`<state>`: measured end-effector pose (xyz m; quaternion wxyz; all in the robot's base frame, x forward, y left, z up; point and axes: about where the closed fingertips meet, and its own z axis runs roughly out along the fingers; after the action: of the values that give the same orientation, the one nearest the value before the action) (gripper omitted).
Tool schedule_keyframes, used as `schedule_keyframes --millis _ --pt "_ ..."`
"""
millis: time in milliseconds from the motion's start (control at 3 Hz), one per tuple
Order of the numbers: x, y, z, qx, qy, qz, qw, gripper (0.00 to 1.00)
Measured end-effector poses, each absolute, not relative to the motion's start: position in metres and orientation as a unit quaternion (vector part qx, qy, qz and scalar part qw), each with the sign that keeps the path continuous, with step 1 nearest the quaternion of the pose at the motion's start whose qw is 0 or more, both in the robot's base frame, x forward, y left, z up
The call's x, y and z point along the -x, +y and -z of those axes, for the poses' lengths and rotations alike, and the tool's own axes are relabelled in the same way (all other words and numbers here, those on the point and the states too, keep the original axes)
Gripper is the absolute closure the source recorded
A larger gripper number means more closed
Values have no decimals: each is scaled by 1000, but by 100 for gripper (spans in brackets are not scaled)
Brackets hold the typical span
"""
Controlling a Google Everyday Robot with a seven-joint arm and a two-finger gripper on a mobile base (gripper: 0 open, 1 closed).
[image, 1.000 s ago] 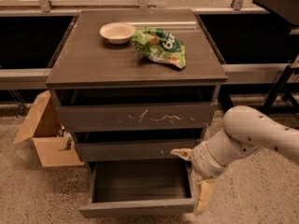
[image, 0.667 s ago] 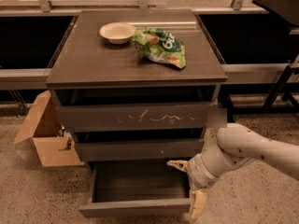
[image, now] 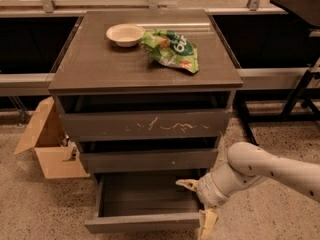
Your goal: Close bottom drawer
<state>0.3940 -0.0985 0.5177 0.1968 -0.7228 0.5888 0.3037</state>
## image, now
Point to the green snack bag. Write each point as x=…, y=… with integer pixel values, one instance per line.
x=170, y=49

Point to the grey bottom drawer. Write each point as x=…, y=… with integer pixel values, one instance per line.
x=145, y=201

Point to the open cardboard box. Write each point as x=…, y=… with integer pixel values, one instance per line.
x=57, y=155

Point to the dark grey drawer cabinet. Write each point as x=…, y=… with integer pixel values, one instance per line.
x=95, y=66

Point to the white paper bowl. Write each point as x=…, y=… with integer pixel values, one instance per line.
x=125, y=35

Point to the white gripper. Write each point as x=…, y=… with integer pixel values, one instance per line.
x=207, y=191

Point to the grey middle drawer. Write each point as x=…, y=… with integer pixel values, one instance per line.
x=149, y=154

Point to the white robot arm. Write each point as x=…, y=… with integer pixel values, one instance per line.
x=248, y=165

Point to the black table with legs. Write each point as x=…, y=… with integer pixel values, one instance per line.
x=295, y=89

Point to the scratched grey top drawer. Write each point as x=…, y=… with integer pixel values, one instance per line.
x=86, y=120

